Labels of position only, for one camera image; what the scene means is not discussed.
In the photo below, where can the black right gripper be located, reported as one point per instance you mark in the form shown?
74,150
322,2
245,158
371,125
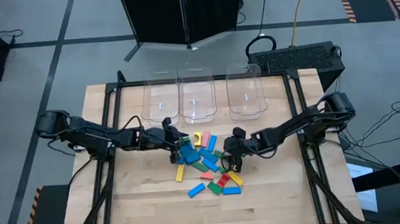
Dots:
245,146

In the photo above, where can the black folding partition screen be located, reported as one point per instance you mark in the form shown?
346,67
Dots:
156,15

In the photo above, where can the blue long block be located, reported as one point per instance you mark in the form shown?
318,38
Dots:
212,143
210,164
231,190
208,155
196,190

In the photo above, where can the yellow long block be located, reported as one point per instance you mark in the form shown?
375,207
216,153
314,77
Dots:
235,178
179,173

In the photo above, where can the black side desk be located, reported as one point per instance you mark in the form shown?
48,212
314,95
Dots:
387,177

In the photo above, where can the black perforated computer case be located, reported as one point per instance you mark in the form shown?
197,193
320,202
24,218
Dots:
296,59

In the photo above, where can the clear plastic bin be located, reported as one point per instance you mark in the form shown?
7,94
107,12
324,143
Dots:
198,90
245,87
159,93

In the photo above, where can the white paper sheet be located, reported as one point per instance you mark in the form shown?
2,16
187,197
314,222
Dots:
360,170

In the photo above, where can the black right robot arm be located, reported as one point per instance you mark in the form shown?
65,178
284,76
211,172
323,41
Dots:
294,124

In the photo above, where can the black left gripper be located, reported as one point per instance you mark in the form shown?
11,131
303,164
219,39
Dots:
159,138

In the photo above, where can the yellow arch block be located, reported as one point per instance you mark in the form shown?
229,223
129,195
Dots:
196,139

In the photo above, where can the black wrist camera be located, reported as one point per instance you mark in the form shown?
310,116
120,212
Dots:
167,122
238,132

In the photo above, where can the black mat hazard edge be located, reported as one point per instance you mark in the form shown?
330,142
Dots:
51,216

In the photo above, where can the pink long block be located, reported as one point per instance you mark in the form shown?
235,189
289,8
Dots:
205,139

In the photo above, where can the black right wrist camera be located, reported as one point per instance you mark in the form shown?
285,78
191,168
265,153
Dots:
238,132

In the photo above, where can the green long block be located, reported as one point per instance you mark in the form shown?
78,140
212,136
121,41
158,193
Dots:
200,166

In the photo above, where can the small green wedge block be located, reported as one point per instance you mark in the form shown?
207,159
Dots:
186,140

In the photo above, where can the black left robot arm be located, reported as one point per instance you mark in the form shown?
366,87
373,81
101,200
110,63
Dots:
91,133

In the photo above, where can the orange rectangular block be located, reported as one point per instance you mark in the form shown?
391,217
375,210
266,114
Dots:
207,177

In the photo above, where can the red arch block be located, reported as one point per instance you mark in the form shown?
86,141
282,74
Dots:
223,180

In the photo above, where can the blue short block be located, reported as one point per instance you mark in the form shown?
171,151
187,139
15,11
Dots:
187,149

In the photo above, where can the black aluminium table frame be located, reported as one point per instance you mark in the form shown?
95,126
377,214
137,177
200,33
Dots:
218,77

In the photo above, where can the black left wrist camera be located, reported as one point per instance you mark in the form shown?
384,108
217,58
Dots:
167,122

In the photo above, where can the green arch block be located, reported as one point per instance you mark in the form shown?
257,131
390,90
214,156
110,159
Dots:
222,169

